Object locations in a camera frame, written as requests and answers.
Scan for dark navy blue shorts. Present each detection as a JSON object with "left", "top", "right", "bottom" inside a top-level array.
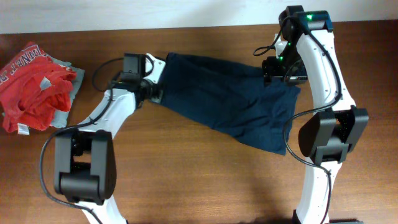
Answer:
[{"left": 159, "top": 52, "right": 300, "bottom": 156}]

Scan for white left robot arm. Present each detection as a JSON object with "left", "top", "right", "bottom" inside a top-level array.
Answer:
[{"left": 51, "top": 79, "right": 162, "bottom": 223}]

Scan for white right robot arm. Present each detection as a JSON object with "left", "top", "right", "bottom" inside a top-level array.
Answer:
[{"left": 262, "top": 6, "right": 369, "bottom": 224}]

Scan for grey folded garment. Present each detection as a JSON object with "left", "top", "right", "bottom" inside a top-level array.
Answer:
[{"left": 46, "top": 55, "right": 85, "bottom": 130}]

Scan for red printed t-shirt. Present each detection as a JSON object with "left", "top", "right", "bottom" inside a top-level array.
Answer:
[{"left": 1, "top": 42, "right": 77, "bottom": 133}]

